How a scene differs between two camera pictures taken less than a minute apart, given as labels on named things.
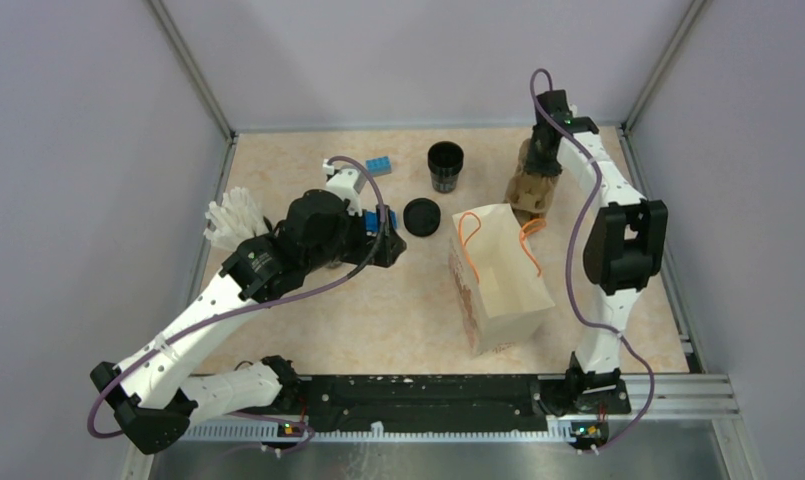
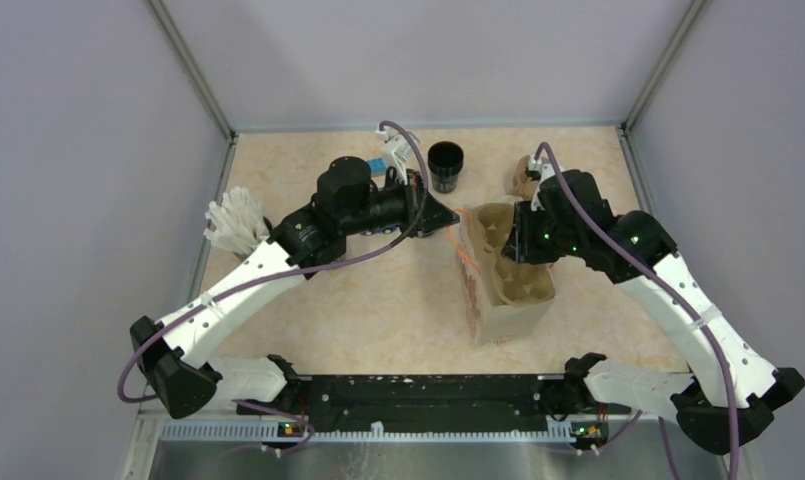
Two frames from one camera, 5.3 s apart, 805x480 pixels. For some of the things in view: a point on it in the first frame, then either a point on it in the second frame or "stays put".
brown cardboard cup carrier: [530, 195] → [515, 283]
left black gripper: [390, 245] → [412, 194]
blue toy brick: [378, 166] stays put
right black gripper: [535, 166] → [520, 247]
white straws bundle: [234, 220] stays put
